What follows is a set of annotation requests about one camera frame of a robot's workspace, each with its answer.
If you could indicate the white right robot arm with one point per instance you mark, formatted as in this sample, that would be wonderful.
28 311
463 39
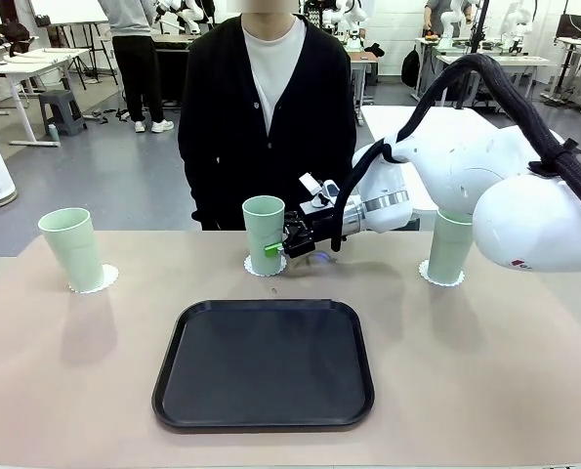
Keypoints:
466 161

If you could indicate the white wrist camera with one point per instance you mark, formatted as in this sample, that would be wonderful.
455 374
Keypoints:
314 188

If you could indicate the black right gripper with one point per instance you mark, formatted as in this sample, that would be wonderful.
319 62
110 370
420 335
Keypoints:
321 227

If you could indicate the grey plastic stool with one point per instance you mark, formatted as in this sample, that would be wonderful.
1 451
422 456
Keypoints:
60 98

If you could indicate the black backpack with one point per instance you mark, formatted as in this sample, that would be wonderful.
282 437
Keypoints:
411 68

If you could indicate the person in black cardigan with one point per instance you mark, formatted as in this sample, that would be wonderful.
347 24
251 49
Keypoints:
212 98

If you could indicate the white monitor desk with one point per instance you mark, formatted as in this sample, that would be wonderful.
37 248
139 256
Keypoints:
570 44

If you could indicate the black computer monitor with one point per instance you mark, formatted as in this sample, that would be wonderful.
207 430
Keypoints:
573 24

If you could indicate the person in grey t-shirt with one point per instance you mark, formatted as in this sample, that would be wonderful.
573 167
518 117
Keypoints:
434 14

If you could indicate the white height-adjustable desk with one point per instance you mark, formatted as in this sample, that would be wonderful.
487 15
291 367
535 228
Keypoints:
60 51
16 68

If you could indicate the pale green plastic cup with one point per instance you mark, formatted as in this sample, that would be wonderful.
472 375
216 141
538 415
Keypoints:
446 254
263 229
72 249

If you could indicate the black plastic tray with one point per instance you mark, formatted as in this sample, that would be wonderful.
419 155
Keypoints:
265 371

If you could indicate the green water bottle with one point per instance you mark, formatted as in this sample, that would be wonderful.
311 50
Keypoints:
53 133

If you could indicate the whiteboard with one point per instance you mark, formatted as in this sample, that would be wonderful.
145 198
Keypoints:
65 10

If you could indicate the brown top desk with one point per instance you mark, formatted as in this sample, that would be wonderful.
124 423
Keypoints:
367 56

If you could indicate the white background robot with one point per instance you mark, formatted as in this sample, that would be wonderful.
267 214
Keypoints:
353 14

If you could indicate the person in grey hoodie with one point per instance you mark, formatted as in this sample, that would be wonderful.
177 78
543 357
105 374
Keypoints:
138 73

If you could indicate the white scalloped paper coaster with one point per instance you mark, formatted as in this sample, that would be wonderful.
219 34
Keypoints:
110 276
423 271
282 266

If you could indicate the black bag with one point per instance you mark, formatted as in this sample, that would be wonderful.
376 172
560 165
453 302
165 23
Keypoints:
7 31

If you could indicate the white desk with grey legs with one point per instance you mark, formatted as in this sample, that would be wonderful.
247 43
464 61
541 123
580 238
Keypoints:
519 61

